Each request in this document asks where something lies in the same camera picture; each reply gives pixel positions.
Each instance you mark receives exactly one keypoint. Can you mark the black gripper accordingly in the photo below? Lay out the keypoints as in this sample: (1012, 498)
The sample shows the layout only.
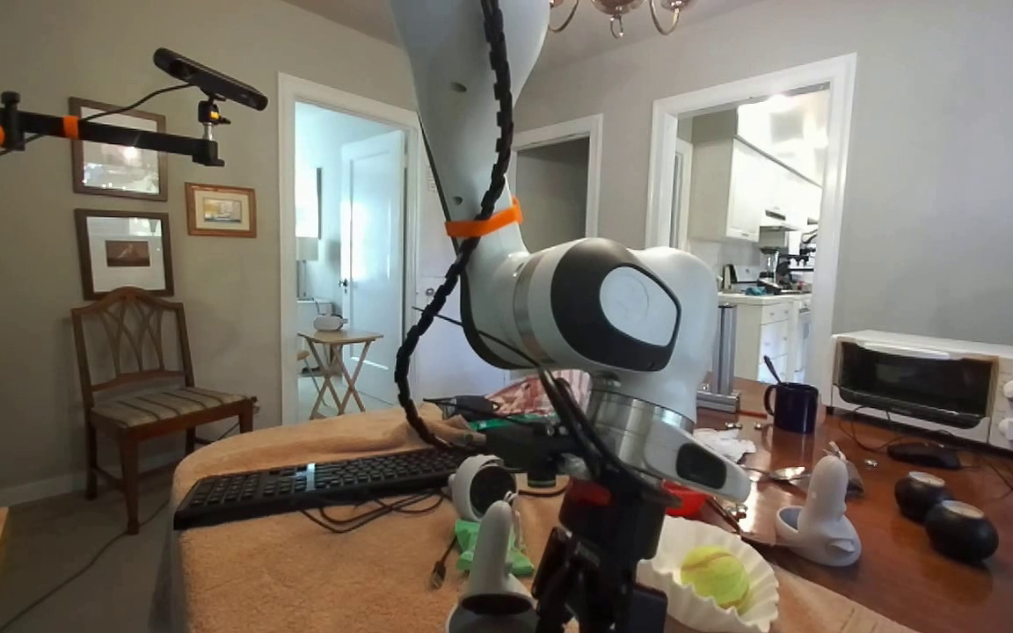
(588, 568)

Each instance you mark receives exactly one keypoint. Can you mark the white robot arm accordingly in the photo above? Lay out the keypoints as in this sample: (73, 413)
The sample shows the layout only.
(618, 334)

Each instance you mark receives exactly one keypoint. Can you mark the white paper coffee filter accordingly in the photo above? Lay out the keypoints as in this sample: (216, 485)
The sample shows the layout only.
(690, 609)

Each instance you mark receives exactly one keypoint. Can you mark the yellow tennis ball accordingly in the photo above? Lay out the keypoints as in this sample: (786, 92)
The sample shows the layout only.
(717, 576)

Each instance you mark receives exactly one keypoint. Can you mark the tan towel table cover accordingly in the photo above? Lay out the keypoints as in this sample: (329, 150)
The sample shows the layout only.
(290, 576)

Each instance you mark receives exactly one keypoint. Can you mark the dark blue mug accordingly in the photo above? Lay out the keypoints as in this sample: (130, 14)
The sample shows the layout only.
(792, 407)

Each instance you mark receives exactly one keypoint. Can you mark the black computer keyboard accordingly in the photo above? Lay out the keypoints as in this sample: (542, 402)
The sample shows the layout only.
(307, 485)

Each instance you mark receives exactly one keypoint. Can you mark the small folding side table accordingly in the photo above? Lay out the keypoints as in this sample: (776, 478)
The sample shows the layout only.
(336, 362)

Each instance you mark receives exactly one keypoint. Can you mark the black round speaker back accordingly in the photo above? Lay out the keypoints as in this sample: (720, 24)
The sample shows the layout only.
(917, 493)

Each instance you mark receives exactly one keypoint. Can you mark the black round speaker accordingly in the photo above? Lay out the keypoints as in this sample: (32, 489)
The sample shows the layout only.
(917, 493)
(963, 531)

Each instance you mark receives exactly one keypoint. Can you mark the black round speaker front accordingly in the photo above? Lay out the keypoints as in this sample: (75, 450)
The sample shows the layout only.
(963, 531)

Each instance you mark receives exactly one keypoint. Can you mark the white toaster oven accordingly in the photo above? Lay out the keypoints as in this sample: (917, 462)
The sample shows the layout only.
(934, 383)

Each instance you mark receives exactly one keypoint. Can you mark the wooden chair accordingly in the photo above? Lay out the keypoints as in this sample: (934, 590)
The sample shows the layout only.
(135, 379)

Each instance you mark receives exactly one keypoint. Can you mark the small framed picture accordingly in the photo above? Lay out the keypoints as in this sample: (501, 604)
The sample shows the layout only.
(227, 214)

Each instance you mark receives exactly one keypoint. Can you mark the large framed picture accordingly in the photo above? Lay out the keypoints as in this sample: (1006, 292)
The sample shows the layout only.
(123, 250)

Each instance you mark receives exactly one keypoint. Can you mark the upper framed picture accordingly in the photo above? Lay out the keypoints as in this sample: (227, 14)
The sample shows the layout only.
(118, 169)

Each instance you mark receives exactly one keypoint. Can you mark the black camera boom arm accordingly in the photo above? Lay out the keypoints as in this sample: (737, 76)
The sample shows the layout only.
(216, 86)

